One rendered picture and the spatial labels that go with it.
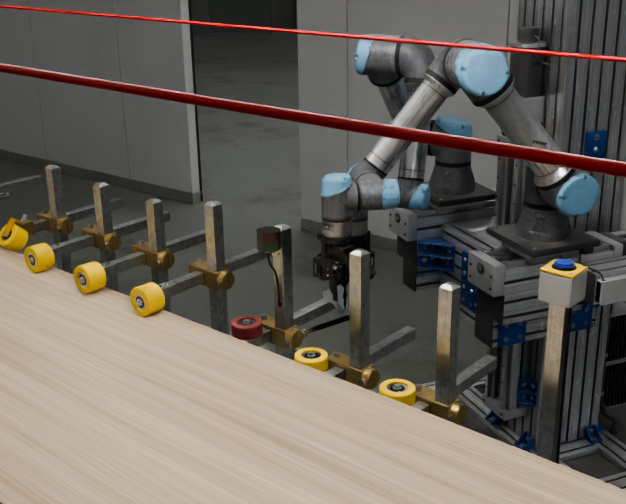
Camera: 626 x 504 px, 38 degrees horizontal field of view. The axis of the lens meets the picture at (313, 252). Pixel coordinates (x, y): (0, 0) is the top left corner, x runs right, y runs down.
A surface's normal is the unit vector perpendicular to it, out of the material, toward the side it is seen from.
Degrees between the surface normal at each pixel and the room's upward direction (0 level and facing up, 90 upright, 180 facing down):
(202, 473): 0
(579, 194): 96
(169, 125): 90
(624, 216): 90
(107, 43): 90
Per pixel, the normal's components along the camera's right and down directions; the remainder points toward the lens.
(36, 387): -0.01, -0.94
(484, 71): 0.10, 0.24
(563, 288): -0.65, 0.27
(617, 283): 0.38, 0.32
